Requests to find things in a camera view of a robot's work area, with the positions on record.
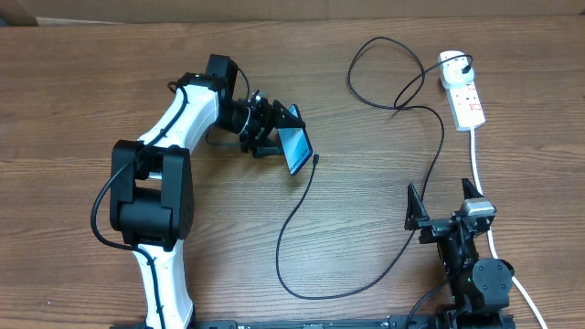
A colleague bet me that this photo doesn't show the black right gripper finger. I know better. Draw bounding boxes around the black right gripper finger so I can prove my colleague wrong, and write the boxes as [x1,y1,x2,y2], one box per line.
[404,184,430,230]
[462,177,484,199]

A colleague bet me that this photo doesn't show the Samsung Galaxy smartphone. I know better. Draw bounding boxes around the Samsung Galaxy smartphone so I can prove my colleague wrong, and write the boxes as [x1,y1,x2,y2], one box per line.
[277,128,313,175]

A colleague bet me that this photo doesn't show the black USB charging cable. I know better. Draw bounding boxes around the black USB charging cable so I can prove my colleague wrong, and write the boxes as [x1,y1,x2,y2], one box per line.
[275,37,473,302]

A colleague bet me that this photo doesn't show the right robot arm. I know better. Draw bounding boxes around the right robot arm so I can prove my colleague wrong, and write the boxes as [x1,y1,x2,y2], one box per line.
[404,178,516,329]

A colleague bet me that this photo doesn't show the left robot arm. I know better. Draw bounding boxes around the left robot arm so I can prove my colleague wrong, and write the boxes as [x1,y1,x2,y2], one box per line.
[104,54,313,328]

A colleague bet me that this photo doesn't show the white charger plug adapter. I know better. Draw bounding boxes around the white charger plug adapter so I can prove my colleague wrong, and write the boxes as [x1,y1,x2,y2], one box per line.
[438,50,474,90]

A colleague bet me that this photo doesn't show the white power strip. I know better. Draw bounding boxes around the white power strip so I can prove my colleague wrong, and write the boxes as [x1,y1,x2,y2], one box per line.
[446,82,486,132]

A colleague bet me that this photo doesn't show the white power strip cord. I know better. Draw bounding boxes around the white power strip cord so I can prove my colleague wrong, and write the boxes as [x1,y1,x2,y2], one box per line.
[469,128,548,329]

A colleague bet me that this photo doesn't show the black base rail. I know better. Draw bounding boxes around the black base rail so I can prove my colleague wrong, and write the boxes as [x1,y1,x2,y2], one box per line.
[110,315,516,329]

